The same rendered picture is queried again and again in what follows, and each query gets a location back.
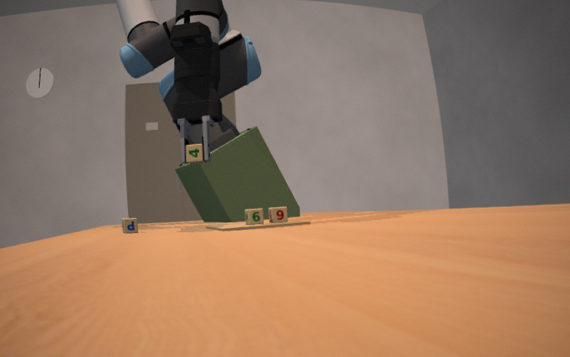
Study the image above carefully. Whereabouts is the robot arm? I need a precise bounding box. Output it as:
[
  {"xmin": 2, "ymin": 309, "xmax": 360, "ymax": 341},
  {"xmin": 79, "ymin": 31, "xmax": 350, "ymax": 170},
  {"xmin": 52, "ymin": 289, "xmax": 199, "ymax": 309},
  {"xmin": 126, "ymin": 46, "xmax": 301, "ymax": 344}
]
[{"xmin": 116, "ymin": 0, "xmax": 261, "ymax": 152}]

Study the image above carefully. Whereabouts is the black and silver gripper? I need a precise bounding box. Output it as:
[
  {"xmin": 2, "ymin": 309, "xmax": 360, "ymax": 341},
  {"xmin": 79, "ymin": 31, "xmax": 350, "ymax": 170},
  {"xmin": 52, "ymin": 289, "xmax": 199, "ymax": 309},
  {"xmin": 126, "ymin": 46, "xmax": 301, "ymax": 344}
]
[{"xmin": 170, "ymin": 10, "xmax": 222, "ymax": 164}]

